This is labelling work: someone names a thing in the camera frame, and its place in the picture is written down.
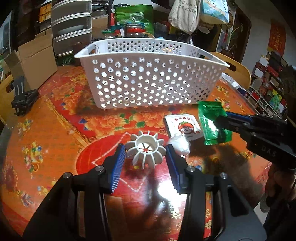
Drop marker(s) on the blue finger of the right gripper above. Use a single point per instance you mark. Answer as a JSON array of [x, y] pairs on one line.
[[239, 116], [231, 126]]

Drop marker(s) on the white tomato print packet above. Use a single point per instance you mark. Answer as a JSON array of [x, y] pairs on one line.
[[184, 125]]

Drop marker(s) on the beige canvas tote bag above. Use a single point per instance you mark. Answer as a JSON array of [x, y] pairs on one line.
[[185, 15]]

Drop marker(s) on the left wooden chair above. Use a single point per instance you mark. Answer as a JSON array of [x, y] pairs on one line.
[[7, 96]]

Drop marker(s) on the green foil packet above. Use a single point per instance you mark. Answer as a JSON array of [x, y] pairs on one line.
[[208, 112]]

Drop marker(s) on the grey plastic drawer tower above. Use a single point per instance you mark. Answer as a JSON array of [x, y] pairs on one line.
[[71, 24]]

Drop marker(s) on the right wooden chair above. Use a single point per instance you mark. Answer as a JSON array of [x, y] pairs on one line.
[[236, 70]]

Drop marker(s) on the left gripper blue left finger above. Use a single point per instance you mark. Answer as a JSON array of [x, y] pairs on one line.
[[118, 162]]

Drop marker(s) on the blue illustrated paper bag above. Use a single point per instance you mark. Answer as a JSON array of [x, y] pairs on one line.
[[214, 12]]

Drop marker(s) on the green shopping bag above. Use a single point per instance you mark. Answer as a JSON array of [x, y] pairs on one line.
[[139, 13]]

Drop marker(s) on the red wall banner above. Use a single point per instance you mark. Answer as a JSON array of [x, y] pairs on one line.
[[277, 37]]

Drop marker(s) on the black clamp mount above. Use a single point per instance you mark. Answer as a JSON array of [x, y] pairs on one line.
[[23, 100]]

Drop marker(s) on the wooden chair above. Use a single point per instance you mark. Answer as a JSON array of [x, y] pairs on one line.
[[7, 96], [236, 70]]

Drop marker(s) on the green lid glass jar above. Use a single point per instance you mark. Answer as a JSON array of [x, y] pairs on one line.
[[108, 34]]

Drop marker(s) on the white ribbed round toy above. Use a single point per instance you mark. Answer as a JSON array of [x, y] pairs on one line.
[[145, 149]]

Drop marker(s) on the shelf with boxes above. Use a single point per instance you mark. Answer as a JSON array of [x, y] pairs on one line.
[[265, 93]]

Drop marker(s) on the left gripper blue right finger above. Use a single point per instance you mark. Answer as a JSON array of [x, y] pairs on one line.
[[176, 166]]

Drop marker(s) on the brown cardboard box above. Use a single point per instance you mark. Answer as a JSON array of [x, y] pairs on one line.
[[34, 60]]

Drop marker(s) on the white perforated plastic basket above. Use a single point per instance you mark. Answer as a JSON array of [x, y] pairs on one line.
[[132, 72]]

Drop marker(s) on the white blue paper bag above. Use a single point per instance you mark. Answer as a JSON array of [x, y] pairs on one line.
[[231, 81]]

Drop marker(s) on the red lid pickle jar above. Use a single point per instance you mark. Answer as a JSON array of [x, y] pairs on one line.
[[134, 30]]

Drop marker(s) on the white cotton ball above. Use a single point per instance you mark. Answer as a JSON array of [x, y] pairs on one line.
[[180, 145]]

